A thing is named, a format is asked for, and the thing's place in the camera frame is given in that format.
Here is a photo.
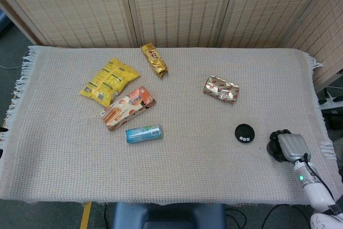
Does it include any gold wrapped snack bar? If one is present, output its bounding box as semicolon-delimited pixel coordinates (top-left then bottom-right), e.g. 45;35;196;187
141;43;169;79

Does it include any black floor cable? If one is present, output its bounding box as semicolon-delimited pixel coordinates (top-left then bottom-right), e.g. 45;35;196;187
224;206;248;229
260;204;314;229

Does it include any beige woven fringed table cloth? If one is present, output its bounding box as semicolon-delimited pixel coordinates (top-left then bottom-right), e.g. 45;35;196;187
0;45;335;206

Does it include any yellow snack bag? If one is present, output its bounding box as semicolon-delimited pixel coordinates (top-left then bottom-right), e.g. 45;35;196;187
79;57;141;107

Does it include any blue drink can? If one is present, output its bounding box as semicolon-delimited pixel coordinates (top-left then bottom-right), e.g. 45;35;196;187
125;124;163;144

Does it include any yellow floor tape strip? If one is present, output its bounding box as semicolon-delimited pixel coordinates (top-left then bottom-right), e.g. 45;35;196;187
79;202;92;229

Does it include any orange biscuit box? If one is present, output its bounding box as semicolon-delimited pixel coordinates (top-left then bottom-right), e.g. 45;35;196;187
100;86;157;132

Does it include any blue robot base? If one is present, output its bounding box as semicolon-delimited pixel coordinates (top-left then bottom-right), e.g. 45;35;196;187
111;202;226;229

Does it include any silver pack with red lips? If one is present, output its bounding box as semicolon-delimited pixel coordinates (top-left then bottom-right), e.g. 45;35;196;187
203;75;241;104

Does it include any black round puck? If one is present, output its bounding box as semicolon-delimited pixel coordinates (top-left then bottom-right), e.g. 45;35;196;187
234;123;256;144

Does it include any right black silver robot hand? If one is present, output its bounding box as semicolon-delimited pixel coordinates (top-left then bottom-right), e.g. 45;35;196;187
269;129;312;163

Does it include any white black device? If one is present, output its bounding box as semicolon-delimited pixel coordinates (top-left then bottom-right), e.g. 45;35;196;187
317;88;343;131

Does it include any woven folding screen panel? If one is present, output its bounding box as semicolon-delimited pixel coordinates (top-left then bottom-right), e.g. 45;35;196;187
281;0;343;89
0;0;135;49
218;0;335;49
123;0;238;49

